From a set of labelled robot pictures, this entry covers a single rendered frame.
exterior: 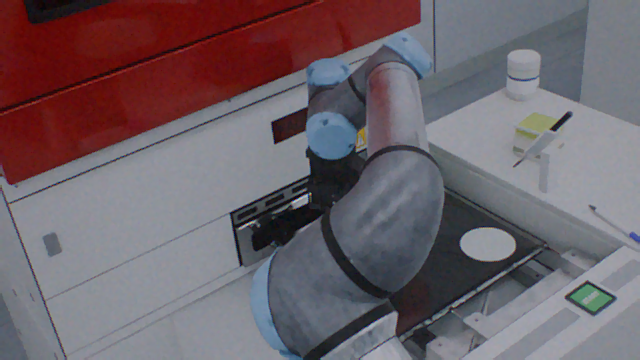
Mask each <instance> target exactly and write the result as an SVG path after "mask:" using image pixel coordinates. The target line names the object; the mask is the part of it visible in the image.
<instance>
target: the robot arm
mask: <svg viewBox="0 0 640 360"><path fill-rule="evenodd" d="M432 67H433V63H432V60H431V58H430V56H429V54H428V53H426V52H425V50H424V49H423V47H422V46H421V44H420V43H419V42H418V41H417V40H416V39H415V38H414V37H412V36H411V35H410V34H408V33H406V32H398V33H397V34H395V35H394V36H393V37H392V38H390V39H389V40H388V41H387V42H384V43H383V44H382V46H381V47H380V48H379V49H378V51H377V52H376V53H374V54H373V55H372V56H371V57H369V58H368V59H367V60H366V61H365V62H363V63H362V64H361V65H360V66H359V67H358V68H357V69H356V70H355V71H354V72H352V73H351V67H350V65H349V63H347V62H346V61H344V60H341V59H336V58H328V59H321V60H318V61H315V62H313V63H311V64H310V65H309V66H308V67H307V69H306V83H305V84H306V86H307V92H308V104H307V109H308V111H307V123H306V127H305V129H306V137H307V143H308V148H307V149H306V150H305V156H306V158H308V159H309V168H310V175H309V177H308V182H307V184H306V187H307V197H308V205H309V209H320V211H327V212H325V213H324V214H323V215H322V216H320V217H319V218H318V219H317V220H316V221H313V223H312V224H311V225H310V226H308V227H307V228H306V229H305V230H304V231H302V232H301V233H300V234H299V235H297V236H296V237H295V238H294V239H293V240H291V241H290V242H289V243H288V244H285V245H284V246H281V247H279V248H278V249H276V250H275V252H274V253H273V254H272V256H271V257H270V259H269V260H268V261H267V262H266V263H265V264H264V265H262V266H261V267H260V268H258V269H257V271H256V272H255V274H254V276H253V278H252V282H251V290H250V305H251V310H252V315H253V318H254V321H255V323H256V325H258V328H259V330H260V331H261V333H262V335H263V336H264V338H265V339H266V341H267V342H268V344H269V345H270V347H271V348H272V349H273V350H278V351H279V354H280V355H281V356H283V357H286V358H288V359H291V360H412V359H411V357H410V356H409V354H408V352H407V351H406V349H405V348H404V346H403V345H402V342H401V341H400V339H398V338H397V336H396V335H395V326H396V320H397V313H396V310H395V309H394V307H393V306H392V304H391V303H390V301H389V299H388V297H390V296H391V295H392V294H393V293H395V292H396V291H399V290H400V289H401V288H403V287H404V286H405V285H407V284H408V283H409V282H410V280H411V279H412V278H413V276H414V275H415V274H416V273H417V272H418V271H419V269H420V268H421V266H422V264H423V263H424V261H426V259H427V258H428V255H429V253H430V250H431V248H432V246H433V244H434V241H435V238H436V235H437V232H438V229H439V225H440V220H441V216H442V209H443V202H444V186H443V178H442V173H441V170H440V167H439V164H438V162H437V160H436V159H435V157H434V156H433V155H432V154H431V153H430V152H429V146H428V140H427V132H426V126H425V122H424V120H423V114H422V106H421V100H420V94H419V87H418V81H419V80H422V78H423V76H424V75H425V74H427V73H428V72H429V71H430V70H431V69H432ZM365 126H366V149H367V158H366V159H365V158H363V157H361V156H359V155H357V154H356V143H357V133H358V132H359V131H360V130H361V129H362V128H364V127H365ZM311 179H315V180H311ZM310 180H311V181H310ZM309 191H310V193H309ZM310 197H311V202H310Z"/></svg>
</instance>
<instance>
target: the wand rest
mask: <svg viewBox="0 0 640 360"><path fill-rule="evenodd" d="M560 131H561V128H559V129H558V130H557V131H556V132H555V131H551V130H548V129H545V130H544V131H543V132H542V133H541V135H540V136H539V137H538V138H537V139H536V140H535V141H534V142H533V143H532V144H531V145H530V146H529V147H528V148H527V149H526V150H525V151H524V154H526V155H528V156H529V157H530V158H531V157H535V156H536V155H538V154H539V153H540V152H541V156H540V170H539V183H538V190H540V191H542V192H544V193H548V192H550V191H552V190H554V189H556V188H557V182H558V171H559V159H560V149H559V148H557V147H554V146H549V147H547V146H548V145H549V144H550V143H551V142H553V141H554V140H555V139H556V138H557V137H558V136H559V135H560ZM546 147H547V148H546ZM544 148H545V149H544ZM543 149H544V150H543Z"/></svg>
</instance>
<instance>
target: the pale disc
mask: <svg viewBox="0 0 640 360"><path fill-rule="evenodd" d="M461 247H462V249H463V251H464V252H465V254H466V255H468V256H469V257H471V258H473V259H476V260H480V261H499V260H502V259H505V258H507V257H509V255H510V254H511V253H512V252H513V251H514V249H515V242H514V239H513V238H512V237H511V236H510V235H509V234H507V233H506V232H504V231H501V230H498V229H493V228H479V229H475V230H472V231H470V232H468V233H466V234H465V235H464V236H463V237H462V239H461Z"/></svg>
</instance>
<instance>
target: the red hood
mask: <svg viewBox="0 0 640 360"><path fill-rule="evenodd" d="M420 22H421V0H0V175H1V176H2V177H3V179H4V180H5V181H6V182H7V184H8V185H13V184H17V183H19V182H22V181H24V180H27V179H29V178H32V177H34V176H37V175H39V174H42V173H44V172H47V171H49V170H52V169H55V168H57V167H60V166H63V165H66V163H68V162H71V161H73V160H76V159H78V158H81V157H83V156H86V155H88V154H91V153H93V152H96V151H98V150H101V149H104V148H107V147H110V146H112V145H115V144H117V143H120V142H122V141H125V140H127V139H130V138H132V137H135V136H137V134H141V133H143V132H146V131H148V130H151V129H153V128H156V127H158V126H161V125H164V124H166V123H169V122H172V121H175V120H177V119H180V118H182V117H185V116H187V115H190V114H192V113H195V112H197V111H200V110H203V109H206V107H208V106H211V105H213V104H216V103H219V102H221V101H224V100H226V99H229V98H232V97H235V96H237V95H240V94H242V93H245V92H247V91H250V90H252V89H255V88H257V87H261V86H263V85H266V84H268V83H271V82H274V81H276V79H279V78H281V77H284V76H287V75H290V74H292V73H295V72H297V71H300V70H302V69H305V68H307V67H308V66H309V65H310V64H311V63H313V62H315V61H318V60H321V59H328V58H334V57H336V56H339V55H341V54H345V53H347V52H350V51H352V49H355V48H357V47H360V46H362V45H365V44H367V43H371V42H373V41H376V40H379V39H381V38H384V37H386V36H389V35H391V34H394V33H396V32H400V31H402V30H405V29H407V28H410V27H412V26H415V25H417V24H420Z"/></svg>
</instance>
